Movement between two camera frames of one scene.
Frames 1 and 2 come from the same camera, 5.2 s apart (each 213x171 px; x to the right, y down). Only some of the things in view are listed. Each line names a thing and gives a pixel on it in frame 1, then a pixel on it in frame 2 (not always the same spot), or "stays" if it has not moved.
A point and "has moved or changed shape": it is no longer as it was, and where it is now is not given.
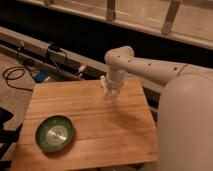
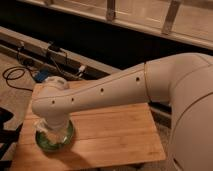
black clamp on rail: [53, 47] stays
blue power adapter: [41, 75] stays
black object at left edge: [7, 136] stays
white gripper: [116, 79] -> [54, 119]
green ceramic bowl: [54, 133] stays
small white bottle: [103, 84] has moved or changed shape
